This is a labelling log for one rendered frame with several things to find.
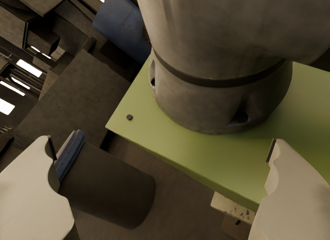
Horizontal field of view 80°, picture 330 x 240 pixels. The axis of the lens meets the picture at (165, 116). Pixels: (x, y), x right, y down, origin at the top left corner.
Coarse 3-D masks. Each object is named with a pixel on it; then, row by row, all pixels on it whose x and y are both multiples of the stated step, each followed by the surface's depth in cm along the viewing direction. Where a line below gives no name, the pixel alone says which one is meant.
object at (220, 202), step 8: (216, 192) 47; (216, 200) 45; (224, 200) 44; (216, 208) 44; (224, 208) 42; (232, 208) 41; (240, 208) 40; (232, 216) 43; (240, 216) 39; (248, 216) 37
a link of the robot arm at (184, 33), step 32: (160, 0) 12; (192, 0) 11; (224, 0) 10; (256, 0) 9; (288, 0) 8; (320, 0) 8; (160, 32) 15; (192, 32) 13; (224, 32) 12; (256, 32) 11; (288, 32) 10; (320, 32) 9; (192, 64) 16; (224, 64) 15; (256, 64) 16; (320, 64) 11
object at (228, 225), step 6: (228, 216) 52; (222, 222) 52; (228, 222) 51; (234, 222) 49; (240, 222) 49; (222, 228) 52; (228, 228) 50; (234, 228) 49; (240, 228) 48; (246, 228) 47; (228, 234) 49; (234, 234) 48; (240, 234) 47; (246, 234) 46
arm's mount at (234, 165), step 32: (128, 96) 30; (288, 96) 26; (320, 96) 25; (128, 128) 28; (160, 128) 27; (256, 128) 25; (288, 128) 24; (320, 128) 24; (192, 160) 25; (224, 160) 24; (256, 160) 24; (320, 160) 22; (224, 192) 30; (256, 192) 22
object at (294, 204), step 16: (272, 144) 11; (288, 144) 11; (272, 160) 11; (288, 160) 10; (304, 160) 10; (272, 176) 9; (288, 176) 9; (304, 176) 9; (320, 176) 9; (272, 192) 9; (288, 192) 8; (304, 192) 8; (320, 192) 8; (272, 208) 7; (288, 208) 7; (304, 208) 7; (320, 208) 7; (256, 224) 7; (272, 224) 7; (288, 224) 7; (304, 224) 7; (320, 224) 7
